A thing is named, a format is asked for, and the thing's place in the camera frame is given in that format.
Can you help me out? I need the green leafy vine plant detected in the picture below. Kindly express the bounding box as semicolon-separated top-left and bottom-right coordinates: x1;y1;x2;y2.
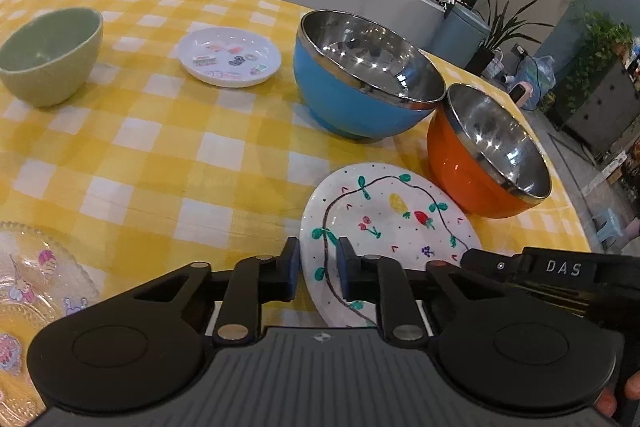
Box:
565;12;633;118

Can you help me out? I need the small white sticker plate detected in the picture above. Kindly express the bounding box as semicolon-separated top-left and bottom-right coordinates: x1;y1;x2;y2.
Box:
178;27;282;88

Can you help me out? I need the blue steel bowl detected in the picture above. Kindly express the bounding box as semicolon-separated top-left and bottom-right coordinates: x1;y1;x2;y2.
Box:
293;10;447;142

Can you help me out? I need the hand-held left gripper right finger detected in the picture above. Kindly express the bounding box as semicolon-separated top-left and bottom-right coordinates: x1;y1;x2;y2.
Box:
336;237;501;348

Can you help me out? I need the light blue bin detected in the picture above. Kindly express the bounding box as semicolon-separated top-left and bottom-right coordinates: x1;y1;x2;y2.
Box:
442;2;493;75

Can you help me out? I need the small pink appliance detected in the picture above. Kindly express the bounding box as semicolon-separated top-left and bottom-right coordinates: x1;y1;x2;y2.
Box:
507;82;536;110

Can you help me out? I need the long-leaf potted plant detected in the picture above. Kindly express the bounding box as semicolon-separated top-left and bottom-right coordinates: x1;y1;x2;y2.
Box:
470;0;556;78

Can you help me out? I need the dark cabinet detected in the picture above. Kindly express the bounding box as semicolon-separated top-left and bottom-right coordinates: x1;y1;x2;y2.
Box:
545;57;640;158

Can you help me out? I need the light blue stool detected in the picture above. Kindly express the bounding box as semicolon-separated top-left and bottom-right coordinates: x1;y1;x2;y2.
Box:
592;209;626;253

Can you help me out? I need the blue plastic bag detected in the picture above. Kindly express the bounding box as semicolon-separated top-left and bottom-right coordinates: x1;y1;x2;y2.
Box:
515;54;556;108

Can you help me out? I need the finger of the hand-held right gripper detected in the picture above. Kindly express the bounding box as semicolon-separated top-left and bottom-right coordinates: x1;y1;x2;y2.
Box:
459;248;525;284

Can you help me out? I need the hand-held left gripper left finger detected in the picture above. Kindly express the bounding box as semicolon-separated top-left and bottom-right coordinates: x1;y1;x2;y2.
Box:
132;237;301;348

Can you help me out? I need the green ceramic bowl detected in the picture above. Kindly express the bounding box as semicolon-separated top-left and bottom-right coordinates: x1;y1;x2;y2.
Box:
0;7;104;108

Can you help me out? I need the white painted fruit plate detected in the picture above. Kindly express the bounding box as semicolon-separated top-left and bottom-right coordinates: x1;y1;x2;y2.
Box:
299;163;483;329

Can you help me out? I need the person's right hand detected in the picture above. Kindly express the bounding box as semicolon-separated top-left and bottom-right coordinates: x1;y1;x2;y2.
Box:
592;371;640;419

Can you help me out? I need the orange steel bowl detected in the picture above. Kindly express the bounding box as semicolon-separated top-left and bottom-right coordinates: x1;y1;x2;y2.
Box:
426;83;552;219

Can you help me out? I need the clear glass sticker plate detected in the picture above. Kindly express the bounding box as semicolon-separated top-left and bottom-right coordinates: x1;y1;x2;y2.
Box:
0;221;103;418

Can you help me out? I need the yellow checked tablecloth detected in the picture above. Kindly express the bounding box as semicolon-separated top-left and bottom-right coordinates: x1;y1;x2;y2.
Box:
0;0;593;423

